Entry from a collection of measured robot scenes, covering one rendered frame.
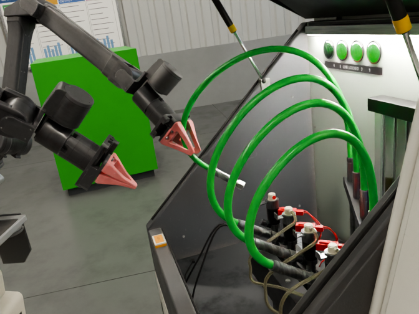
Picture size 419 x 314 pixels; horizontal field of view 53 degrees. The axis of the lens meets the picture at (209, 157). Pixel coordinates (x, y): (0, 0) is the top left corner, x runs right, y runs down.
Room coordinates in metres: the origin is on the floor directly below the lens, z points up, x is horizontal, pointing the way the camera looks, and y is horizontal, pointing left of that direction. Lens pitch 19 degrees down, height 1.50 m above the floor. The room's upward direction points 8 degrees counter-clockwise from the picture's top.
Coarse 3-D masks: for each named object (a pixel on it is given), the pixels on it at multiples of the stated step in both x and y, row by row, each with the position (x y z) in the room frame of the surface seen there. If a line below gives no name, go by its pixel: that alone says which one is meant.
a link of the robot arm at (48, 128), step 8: (48, 120) 0.75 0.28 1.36; (40, 128) 0.75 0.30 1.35; (48, 128) 0.74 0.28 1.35; (56, 128) 0.75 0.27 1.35; (64, 128) 0.75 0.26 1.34; (40, 136) 0.74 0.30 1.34; (48, 136) 0.74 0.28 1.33; (56, 136) 0.74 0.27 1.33; (64, 136) 0.74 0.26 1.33; (72, 136) 0.76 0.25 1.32; (40, 144) 0.75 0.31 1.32; (48, 144) 0.74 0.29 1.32; (56, 144) 0.74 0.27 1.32; (64, 144) 0.75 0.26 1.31; (56, 152) 0.74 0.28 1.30
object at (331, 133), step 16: (304, 144) 0.59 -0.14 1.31; (352, 144) 0.61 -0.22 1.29; (288, 160) 0.58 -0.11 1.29; (368, 160) 0.61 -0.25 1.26; (272, 176) 0.57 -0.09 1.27; (368, 176) 0.62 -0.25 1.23; (256, 192) 0.57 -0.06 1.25; (368, 192) 0.62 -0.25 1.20; (256, 208) 0.56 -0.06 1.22; (256, 256) 0.56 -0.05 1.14; (288, 272) 0.57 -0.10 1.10; (304, 272) 0.58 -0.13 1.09
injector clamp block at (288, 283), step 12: (264, 252) 0.83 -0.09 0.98; (252, 264) 0.86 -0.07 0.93; (288, 264) 0.81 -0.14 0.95; (300, 264) 0.76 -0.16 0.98; (264, 276) 0.79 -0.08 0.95; (276, 276) 0.73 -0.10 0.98; (276, 288) 0.73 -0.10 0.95; (300, 288) 0.68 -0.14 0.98; (276, 300) 0.73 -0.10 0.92; (288, 300) 0.67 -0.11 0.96; (288, 312) 0.68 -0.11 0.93
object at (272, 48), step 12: (264, 48) 0.90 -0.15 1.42; (276, 48) 0.90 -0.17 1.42; (288, 48) 0.90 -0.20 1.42; (228, 60) 0.92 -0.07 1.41; (240, 60) 0.91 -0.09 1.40; (312, 60) 0.89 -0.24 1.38; (216, 72) 0.92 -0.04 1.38; (324, 72) 0.89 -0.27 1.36; (204, 84) 0.92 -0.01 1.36; (336, 84) 0.88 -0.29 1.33; (192, 96) 0.93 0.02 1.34; (348, 144) 0.88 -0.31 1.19; (192, 156) 0.93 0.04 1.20; (348, 156) 0.88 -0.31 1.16; (204, 168) 0.93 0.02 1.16
